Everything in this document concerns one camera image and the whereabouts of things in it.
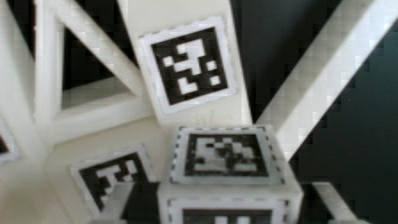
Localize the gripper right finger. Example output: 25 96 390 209
299 182 372 224

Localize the small tagged cube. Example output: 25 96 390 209
159 126 304 224

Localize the white U-shaped fence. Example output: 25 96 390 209
256 0 398 159

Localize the white chair back frame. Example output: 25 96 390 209
0 0 253 224

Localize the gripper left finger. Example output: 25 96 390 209
88 181 162 224

